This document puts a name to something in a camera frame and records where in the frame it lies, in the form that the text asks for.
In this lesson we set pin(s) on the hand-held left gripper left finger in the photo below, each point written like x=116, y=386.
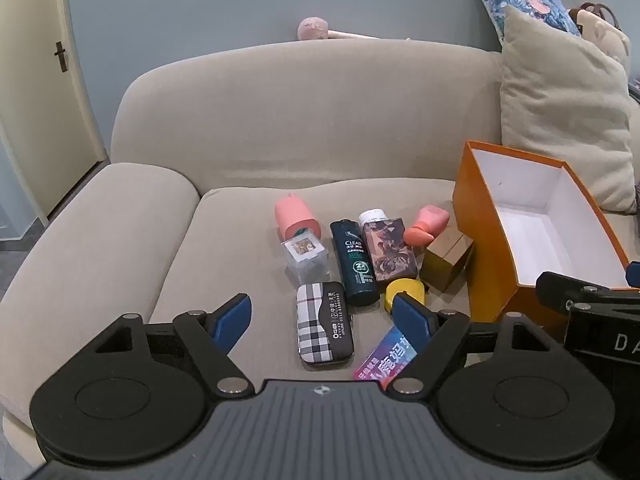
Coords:
x=232, y=322

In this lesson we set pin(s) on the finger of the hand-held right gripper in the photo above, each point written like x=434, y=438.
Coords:
x=560, y=290
x=633, y=274

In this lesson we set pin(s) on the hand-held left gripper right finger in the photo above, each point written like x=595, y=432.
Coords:
x=412, y=320

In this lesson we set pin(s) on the small brown cardboard box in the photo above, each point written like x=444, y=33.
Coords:
x=445, y=260

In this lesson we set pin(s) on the plaid glasses case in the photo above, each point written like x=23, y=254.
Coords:
x=322, y=325

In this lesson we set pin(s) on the orange cardboard box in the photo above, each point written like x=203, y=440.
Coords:
x=480, y=240

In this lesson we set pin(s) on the clear plastic box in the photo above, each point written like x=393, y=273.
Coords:
x=305, y=257

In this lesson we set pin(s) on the pink cup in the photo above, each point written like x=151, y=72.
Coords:
x=295, y=214

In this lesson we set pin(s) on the yellow tape measure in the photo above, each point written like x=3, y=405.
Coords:
x=402, y=291

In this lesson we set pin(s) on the colourful card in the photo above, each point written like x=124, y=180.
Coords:
x=382, y=360

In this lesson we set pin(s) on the dark printed box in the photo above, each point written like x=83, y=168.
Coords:
x=390, y=250

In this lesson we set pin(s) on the dark green shampoo bottle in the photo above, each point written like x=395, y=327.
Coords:
x=355, y=265

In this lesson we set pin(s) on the pink carrot toy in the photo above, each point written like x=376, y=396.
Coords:
x=427, y=225

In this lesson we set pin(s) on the white capped bottle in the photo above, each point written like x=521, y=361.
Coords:
x=371, y=216

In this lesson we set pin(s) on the beige pillow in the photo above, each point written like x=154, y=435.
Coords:
x=560, y=110

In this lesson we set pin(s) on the beige fabric sofa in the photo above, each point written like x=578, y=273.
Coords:
x=300, y=125

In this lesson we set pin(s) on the beige tote bag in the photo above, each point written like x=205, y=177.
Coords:
x=602, y=35

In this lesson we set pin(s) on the cream door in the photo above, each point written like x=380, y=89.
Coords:
x=40, y=110

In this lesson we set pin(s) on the pink massage hammer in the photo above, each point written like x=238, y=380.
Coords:
x=314, y=29

